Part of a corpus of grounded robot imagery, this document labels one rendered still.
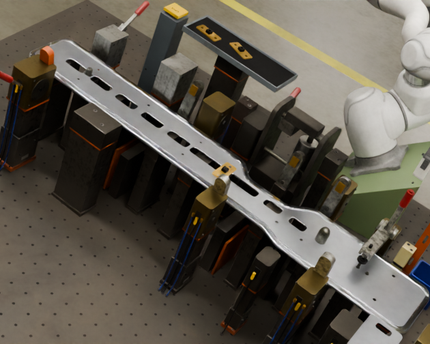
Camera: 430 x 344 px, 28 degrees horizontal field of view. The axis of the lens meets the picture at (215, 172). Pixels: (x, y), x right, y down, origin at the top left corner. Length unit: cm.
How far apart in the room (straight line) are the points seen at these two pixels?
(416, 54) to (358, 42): 373
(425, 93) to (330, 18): 294
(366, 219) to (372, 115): 35
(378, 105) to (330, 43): 262
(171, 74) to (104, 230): 51
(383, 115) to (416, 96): 12
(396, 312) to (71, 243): 94
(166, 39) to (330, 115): 219
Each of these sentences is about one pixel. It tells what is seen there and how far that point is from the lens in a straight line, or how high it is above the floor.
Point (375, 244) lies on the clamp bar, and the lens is 237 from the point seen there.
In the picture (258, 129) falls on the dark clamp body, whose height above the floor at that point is 108.
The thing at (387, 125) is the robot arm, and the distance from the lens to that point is 299.
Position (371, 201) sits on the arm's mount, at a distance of 291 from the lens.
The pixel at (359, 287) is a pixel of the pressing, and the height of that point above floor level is 100.
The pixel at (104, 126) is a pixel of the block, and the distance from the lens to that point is 242.
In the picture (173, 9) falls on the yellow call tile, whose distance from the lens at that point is 280.
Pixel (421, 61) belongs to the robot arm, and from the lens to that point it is 201.
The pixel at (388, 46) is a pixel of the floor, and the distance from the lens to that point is 587.
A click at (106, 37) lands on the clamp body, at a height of 106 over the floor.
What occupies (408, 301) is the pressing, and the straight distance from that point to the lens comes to 238.
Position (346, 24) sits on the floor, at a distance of 588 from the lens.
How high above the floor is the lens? 249
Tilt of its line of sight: 37 degrees down
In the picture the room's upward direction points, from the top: 23 degrees clockwise
